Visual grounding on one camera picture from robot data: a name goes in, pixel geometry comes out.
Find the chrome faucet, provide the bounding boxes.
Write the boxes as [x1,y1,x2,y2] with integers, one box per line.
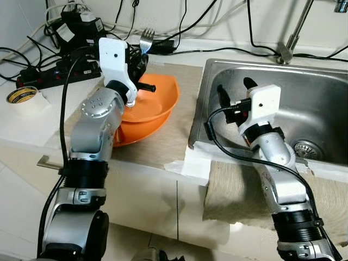
[276,0,316,65]

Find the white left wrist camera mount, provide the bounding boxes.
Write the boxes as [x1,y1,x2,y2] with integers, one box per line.
[98,38,138,107]

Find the orange plastic plate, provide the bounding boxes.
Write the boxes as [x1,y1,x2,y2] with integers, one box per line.
[111,122,170,148]

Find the black power adapter brick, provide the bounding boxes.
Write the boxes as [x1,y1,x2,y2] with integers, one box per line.
[146,39,176,54]

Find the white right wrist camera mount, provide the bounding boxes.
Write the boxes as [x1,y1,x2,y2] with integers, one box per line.
[238,85,282,138]

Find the orange plastic bowl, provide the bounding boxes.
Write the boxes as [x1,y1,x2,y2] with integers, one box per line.
[111,73,181,138]

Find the beige ribbed counter mat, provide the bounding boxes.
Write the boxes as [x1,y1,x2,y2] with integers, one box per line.
[50,61,206,170]

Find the chrome water valve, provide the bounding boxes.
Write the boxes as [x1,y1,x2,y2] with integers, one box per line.
[333,0,348,13]

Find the white tape roll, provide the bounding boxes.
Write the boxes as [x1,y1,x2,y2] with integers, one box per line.
[6,85,45,117]

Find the black power strip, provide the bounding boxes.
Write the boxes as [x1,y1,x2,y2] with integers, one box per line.
[15,52,104,89]

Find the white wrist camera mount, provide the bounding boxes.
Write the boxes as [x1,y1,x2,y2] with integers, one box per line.
[98,38,138,107]
[238,85,282,138]

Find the white paper sheet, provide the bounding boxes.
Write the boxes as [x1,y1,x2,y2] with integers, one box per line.
[165,142,219,180]

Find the beige fluffy towel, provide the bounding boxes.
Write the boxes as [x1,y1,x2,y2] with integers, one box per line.
[203,159,348,246]

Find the black charger device with labels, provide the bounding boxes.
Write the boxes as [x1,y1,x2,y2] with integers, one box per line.
[59,4,105,53]

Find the silver metal fork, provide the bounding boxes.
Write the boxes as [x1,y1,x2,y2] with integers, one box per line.
[139,28,156,56]

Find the stainless steel sink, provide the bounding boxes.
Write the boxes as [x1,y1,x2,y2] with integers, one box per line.
[188,58,348,167]

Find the cream kitchen cabinet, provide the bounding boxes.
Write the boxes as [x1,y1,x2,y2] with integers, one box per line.
[0,139,348,256]

